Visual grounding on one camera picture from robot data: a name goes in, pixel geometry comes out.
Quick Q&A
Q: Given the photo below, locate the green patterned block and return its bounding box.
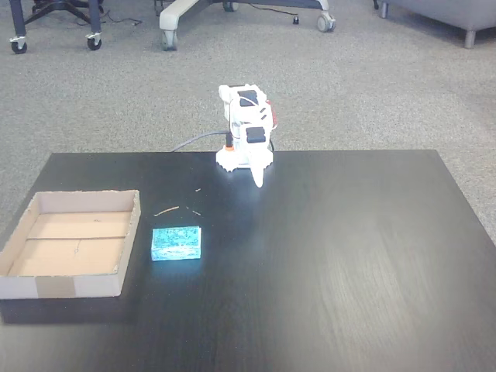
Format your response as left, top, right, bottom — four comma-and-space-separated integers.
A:
150, 226, 203, 263

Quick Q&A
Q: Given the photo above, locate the shallow cardboard box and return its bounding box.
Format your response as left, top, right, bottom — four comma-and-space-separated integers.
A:
0, 188, 142, 300

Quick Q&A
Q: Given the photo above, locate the white wheeled chair base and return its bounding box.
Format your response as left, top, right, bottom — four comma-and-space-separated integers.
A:
158, 0, 337, 52

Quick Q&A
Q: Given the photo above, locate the grey couch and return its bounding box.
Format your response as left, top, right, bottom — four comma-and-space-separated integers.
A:
377, 0, 496, 50

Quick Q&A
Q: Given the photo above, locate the black office chair base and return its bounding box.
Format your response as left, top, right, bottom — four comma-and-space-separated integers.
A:
25, 0, 105, 24

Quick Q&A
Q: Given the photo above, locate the red wire on arm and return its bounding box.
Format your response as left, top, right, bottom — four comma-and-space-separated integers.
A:
266, 99, 281, 131

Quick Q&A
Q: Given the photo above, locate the grey power cable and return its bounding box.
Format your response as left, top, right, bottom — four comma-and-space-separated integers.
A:
171, 130, 233, 153

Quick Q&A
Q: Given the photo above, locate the black floor cable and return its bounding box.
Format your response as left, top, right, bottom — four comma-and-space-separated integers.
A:
247, 2, 301, 26

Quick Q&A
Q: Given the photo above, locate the black cart frame with casters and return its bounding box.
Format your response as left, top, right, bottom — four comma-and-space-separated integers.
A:
8, 0, 105, 54

